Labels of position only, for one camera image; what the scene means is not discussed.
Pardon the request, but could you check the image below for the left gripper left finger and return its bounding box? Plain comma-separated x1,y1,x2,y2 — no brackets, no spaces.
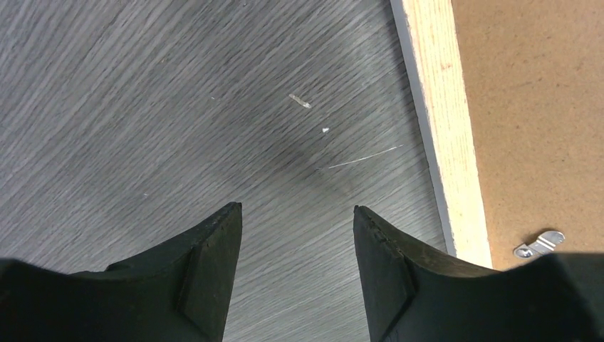
1,202,242,341

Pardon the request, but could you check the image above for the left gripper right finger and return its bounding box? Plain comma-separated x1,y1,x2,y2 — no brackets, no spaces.
353,206,603,341

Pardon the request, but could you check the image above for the brown backing board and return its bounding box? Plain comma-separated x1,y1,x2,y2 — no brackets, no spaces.
452,1,603,269

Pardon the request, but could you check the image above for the white wooden picture frame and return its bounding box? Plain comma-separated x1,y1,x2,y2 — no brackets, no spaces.
391,1,492,268

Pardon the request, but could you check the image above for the silver turn clip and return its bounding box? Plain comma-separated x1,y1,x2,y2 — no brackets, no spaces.
513,230,566,259

